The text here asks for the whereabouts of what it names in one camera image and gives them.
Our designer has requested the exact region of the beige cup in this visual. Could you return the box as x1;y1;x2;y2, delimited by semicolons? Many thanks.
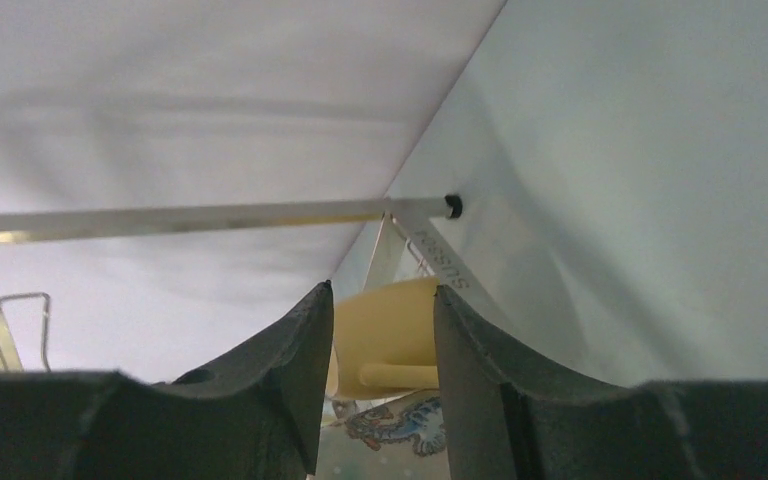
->
311;390;451;480

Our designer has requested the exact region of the orange yellow cup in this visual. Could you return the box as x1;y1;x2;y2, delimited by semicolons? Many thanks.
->
325;276;439;400

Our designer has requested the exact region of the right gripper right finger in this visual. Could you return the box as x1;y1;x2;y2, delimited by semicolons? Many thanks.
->
434;286;768;479

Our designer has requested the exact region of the metal dish rack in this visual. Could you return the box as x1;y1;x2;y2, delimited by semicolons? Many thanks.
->
0;194;500;371

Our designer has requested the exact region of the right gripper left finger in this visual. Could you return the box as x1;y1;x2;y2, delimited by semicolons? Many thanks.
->
0;282;334;479

